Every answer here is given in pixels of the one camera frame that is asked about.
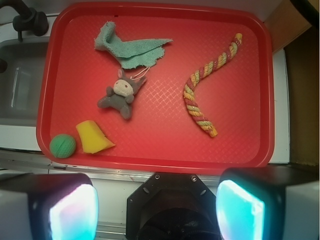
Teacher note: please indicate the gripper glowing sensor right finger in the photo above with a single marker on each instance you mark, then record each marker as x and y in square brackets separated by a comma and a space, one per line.
[269, 203]

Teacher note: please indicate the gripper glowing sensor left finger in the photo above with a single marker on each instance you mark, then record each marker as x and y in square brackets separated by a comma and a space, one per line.
[48, 207]

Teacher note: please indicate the green rubber ball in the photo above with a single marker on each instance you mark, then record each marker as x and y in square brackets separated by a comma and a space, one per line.
[62, 146]

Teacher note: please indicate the yellow sponge wedge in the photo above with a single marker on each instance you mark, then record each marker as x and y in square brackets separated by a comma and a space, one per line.
[92, 138]

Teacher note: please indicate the grey sink basin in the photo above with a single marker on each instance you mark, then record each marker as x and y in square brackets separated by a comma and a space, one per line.
[21, 82]

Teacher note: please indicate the grey plush donkey toy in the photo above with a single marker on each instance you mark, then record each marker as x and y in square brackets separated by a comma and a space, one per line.
[121, 95]

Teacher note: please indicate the red plastic tray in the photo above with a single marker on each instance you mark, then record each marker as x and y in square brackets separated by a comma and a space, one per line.
[207, 105]

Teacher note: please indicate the teal knitted cloth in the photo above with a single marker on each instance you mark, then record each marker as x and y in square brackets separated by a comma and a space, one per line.
[133, 53]

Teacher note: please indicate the black faucet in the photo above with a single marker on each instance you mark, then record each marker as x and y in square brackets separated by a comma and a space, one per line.
[28, 19]

